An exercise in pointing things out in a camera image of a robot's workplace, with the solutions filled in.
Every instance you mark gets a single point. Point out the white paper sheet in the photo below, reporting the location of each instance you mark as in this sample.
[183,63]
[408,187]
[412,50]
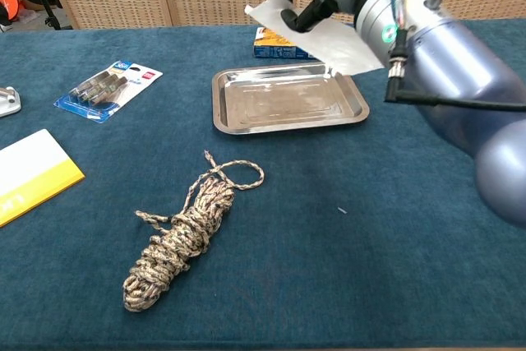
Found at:
[341,49]

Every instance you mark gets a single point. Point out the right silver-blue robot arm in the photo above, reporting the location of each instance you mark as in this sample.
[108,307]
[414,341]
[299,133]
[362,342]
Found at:
[460,67]

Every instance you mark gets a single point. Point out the silver metal tray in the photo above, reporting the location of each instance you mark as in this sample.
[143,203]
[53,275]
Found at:
[287,98]

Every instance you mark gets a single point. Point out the blue orange carton box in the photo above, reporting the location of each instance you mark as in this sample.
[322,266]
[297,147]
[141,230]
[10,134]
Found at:
[269,52]

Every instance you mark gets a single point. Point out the small white scrap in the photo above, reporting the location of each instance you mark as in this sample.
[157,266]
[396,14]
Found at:
[342,210]

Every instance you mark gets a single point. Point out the battery blister pack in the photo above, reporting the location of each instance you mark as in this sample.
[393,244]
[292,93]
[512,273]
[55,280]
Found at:
[104,90]

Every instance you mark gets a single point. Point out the blue table cloth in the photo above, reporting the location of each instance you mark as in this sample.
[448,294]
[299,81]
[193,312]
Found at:
[287,244]

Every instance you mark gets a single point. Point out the orange round object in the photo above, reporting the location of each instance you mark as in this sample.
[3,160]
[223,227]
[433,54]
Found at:
[9,3]

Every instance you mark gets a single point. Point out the silver metal fixture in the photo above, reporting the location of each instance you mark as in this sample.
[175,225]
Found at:
[7,102]

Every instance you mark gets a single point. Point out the yellow white flat box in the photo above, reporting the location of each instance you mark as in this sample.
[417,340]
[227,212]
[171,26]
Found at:
[33,174]

